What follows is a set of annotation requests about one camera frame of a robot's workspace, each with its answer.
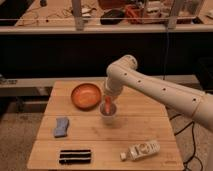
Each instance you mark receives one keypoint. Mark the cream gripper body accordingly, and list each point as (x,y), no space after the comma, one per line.
(113,97)

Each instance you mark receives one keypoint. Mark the orange pepper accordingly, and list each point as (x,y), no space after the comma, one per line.
(108,104)

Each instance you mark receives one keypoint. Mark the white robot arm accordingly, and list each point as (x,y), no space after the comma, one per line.
(191,102)

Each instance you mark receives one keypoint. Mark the white ceramic cup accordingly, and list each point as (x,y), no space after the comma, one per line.
(108,117)

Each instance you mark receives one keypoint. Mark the orange bowl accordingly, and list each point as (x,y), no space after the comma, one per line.
(86,96)

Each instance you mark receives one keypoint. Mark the white plastic bottle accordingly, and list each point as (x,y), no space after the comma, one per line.
(140,151)

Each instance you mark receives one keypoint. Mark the black striped brush block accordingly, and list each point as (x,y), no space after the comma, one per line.
(81,156)

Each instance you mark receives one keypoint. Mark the black object on back bench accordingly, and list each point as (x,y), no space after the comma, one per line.
(112,17)

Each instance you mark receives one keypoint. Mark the orange box on back bench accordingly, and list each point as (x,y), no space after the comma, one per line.
(134,14)

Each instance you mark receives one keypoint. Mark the right white frame post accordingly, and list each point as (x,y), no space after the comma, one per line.
(173,16)

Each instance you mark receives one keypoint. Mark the white frame post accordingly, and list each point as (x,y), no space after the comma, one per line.
(77,13)
(173,16)

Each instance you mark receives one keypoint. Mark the left white frame post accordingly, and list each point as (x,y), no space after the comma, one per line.
(77,13)

